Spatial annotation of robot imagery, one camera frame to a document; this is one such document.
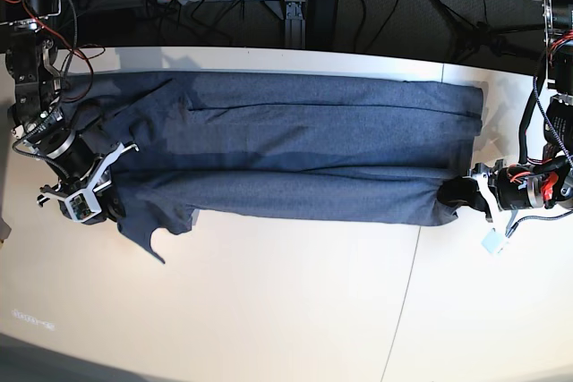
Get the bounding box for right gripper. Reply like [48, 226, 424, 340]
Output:
[37, 129, 140, 206]

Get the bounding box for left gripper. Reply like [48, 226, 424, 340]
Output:
[437, 160, 572, 222]

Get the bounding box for blue grey T-shirt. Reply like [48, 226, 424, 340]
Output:
[64, 71, 483, 250]

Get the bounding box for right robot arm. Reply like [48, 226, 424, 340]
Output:
[1, 0, 137, 222]

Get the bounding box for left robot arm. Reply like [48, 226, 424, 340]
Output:
[438, 0, 572, 219]

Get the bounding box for black tripod stand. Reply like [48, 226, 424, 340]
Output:
[429, 0, 543, 64]

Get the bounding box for black power adapter brick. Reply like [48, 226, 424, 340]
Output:
[305, 0, 338, 51]

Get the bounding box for aluminium table leg profile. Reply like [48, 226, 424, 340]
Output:
[283, 0, 307, 50]

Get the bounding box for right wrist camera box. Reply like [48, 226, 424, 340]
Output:
[64, 190, 101, 223]

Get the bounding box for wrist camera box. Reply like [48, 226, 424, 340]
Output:
[64, 190, 101, 223]
[481, 229, 509, 256]

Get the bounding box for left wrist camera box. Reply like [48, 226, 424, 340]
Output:
[481, 229, 509, 256]

